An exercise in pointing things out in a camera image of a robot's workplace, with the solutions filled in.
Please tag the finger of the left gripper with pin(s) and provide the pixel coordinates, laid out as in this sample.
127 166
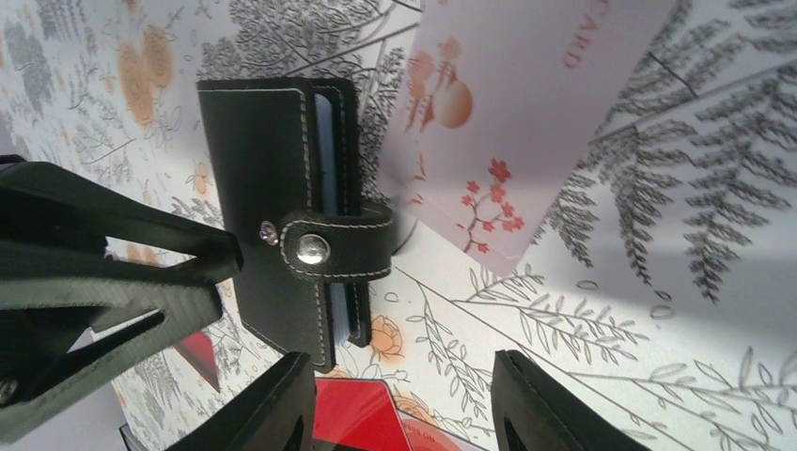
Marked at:
46 205
63 339

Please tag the white floral card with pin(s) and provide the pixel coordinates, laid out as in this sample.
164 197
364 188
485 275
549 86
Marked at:
495 108

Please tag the white card far right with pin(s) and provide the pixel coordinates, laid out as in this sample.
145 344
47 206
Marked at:
424 437

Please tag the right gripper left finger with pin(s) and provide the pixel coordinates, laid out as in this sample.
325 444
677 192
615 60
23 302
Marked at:
274 412

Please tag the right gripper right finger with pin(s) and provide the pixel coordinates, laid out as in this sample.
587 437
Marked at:
533 411

